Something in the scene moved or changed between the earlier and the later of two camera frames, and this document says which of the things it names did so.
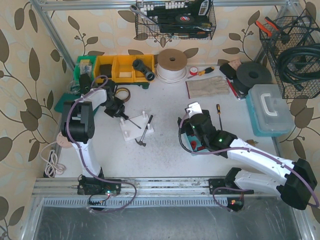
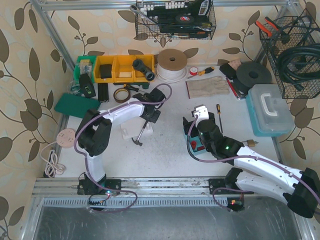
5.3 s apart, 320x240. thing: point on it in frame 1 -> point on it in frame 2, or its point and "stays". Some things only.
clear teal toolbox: (269, 112) stays
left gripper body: (116, 110) -> (152, 116)
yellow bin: (122, 70) stays
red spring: (193, 144) stays
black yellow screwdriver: (135, 124) -> (130, 87)
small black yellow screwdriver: (219, 112) stays
